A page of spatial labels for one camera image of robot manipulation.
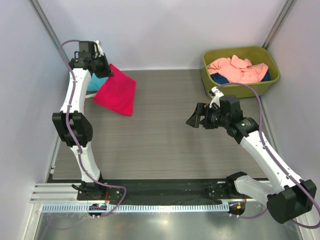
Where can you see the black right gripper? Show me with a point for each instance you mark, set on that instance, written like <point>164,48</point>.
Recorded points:
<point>203,117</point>

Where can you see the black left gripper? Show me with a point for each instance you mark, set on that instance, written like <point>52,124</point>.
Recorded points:
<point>104,69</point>

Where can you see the red t shirt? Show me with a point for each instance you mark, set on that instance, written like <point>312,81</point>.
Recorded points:
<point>117,93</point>

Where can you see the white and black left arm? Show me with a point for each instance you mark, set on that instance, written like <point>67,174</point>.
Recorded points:
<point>72,126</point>

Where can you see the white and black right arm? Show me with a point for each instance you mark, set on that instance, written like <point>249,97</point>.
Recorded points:
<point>287,196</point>

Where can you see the folded turquoise t shirt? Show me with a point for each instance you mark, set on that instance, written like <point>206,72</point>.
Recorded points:
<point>96,83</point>

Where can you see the folded white t shirt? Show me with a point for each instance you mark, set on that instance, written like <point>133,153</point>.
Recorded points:
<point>90,95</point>

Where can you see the dark blue t shirt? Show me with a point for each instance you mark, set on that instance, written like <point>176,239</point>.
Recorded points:
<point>219,79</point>

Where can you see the peach t shirt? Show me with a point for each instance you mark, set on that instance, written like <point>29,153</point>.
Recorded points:
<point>238,70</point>

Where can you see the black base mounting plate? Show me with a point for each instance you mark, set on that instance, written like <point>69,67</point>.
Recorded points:
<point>159,192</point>

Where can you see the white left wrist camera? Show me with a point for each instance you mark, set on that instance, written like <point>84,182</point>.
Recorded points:
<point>99,48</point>

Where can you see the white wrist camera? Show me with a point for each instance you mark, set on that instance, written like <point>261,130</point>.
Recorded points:
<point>99,48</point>
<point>215,95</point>

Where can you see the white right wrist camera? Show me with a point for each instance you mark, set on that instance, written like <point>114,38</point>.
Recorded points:
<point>215,95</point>

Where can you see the left aluminium frame post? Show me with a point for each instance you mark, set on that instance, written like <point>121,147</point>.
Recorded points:
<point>49,29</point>

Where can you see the aluminium frame post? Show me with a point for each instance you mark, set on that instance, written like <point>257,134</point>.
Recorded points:
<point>49,29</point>
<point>279,21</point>

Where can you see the white slotted cable duct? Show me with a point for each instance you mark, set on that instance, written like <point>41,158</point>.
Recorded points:
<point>92,208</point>

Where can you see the aluminium front rail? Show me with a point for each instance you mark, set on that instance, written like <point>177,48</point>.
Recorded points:
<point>56,192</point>

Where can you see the right aluminium frame post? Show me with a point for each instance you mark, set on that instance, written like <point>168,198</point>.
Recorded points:
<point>279,21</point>

